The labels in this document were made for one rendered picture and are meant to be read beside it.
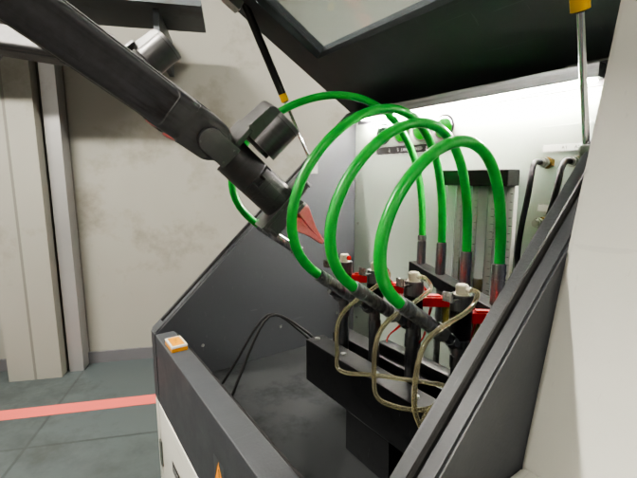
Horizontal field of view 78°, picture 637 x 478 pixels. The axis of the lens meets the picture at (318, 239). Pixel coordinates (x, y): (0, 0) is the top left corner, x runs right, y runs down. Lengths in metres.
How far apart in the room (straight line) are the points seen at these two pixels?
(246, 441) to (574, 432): 0.36
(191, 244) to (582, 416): 2.66
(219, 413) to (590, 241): 0.50
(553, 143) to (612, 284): 0.36
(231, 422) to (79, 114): 2.63
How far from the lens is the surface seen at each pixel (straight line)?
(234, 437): 0.57
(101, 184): 2.98
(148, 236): 2.95
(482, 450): 0.44
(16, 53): 1.09
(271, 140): 0.60
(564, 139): 0.77
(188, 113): 0.55
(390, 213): 0.41
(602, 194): 0.48
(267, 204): 0.61
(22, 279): 3.03
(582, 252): 0.48
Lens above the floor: 1.28
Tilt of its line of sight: 9 degrees down
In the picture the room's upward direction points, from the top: straight up
